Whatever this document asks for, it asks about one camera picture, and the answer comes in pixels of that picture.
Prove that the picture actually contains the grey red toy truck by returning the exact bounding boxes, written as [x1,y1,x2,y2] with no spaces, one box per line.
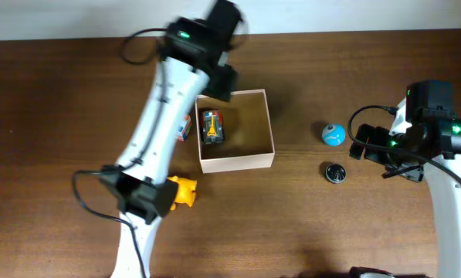
[200,110,225,144]

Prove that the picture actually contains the colourful puzzle cube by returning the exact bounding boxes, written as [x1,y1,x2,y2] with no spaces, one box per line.
[176,115,192,142]

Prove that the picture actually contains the pink cardboard box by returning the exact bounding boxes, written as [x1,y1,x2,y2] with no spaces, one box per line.
[195,89,275,174]

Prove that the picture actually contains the yellow toy animal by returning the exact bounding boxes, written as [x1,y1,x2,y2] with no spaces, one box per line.
[168,176,197,211]

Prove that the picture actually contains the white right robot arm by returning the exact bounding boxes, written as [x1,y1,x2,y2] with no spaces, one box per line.
[348,80,461,277]

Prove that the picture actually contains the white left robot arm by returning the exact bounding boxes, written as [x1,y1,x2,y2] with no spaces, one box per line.
[100,0,243,277]

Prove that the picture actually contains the blue white toy ball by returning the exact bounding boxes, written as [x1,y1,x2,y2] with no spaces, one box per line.
[321,124,347,147]

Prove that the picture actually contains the black round spider toy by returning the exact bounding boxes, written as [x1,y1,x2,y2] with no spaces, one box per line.
[325,164,347,184]

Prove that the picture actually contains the black object at bottom edge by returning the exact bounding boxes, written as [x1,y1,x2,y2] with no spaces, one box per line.
[348,266,395,278]

